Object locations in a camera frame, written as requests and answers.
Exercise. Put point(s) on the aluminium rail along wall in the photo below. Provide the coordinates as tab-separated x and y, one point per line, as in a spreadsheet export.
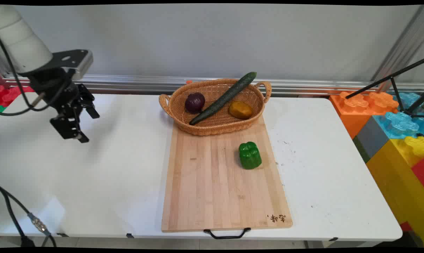
127	83

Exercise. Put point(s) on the orange giant toy brick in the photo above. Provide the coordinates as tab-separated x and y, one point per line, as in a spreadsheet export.
349	114

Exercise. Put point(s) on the purple red onion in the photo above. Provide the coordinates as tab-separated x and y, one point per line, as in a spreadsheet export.
194	102

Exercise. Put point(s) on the green bell pepper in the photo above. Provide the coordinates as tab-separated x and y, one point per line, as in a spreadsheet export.
250	156

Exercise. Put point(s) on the light blue giant toy brick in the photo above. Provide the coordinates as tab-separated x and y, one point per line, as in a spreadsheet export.
398	124
406	99

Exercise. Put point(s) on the red toy brick pile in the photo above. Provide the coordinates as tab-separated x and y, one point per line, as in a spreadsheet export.
9	95

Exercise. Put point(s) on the yellow giant toy brick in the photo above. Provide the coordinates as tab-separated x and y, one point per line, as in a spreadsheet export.
396	175

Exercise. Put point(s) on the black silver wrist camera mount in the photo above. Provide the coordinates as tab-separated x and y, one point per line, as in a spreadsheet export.
73	61

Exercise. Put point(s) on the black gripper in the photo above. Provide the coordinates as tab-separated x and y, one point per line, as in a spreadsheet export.
54	89

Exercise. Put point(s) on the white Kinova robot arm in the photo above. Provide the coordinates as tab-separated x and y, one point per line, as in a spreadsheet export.
22	44

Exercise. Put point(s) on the long dark green cucumber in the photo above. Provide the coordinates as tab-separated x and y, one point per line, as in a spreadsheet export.
223	99

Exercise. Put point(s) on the red giant toy brick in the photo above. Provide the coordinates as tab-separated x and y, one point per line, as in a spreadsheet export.
421	172

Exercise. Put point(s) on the grey giant toy brick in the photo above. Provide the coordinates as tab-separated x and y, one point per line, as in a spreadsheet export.
371	138

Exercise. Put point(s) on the black tripod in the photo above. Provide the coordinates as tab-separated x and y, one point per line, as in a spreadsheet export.
396	86

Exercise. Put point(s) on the slanted aluminium frame post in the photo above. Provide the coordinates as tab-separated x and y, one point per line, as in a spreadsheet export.
405	42

